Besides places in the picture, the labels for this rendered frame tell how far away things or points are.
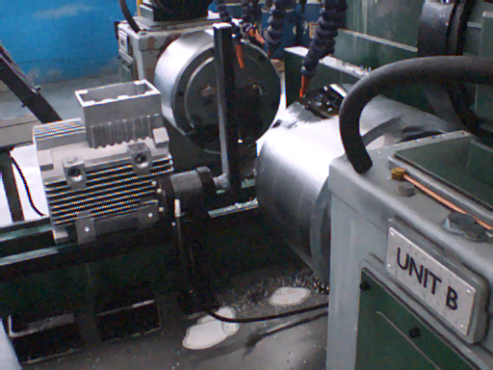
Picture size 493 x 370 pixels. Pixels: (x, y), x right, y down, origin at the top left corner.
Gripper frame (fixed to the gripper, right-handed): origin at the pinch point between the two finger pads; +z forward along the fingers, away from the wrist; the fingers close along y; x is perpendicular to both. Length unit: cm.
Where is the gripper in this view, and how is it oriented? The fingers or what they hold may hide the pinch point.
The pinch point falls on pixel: (45, 113)
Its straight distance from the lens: 95.9
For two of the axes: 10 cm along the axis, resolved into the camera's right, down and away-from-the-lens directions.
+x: -7.7, 6.3, -0.8
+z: 5.0, 6.9, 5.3
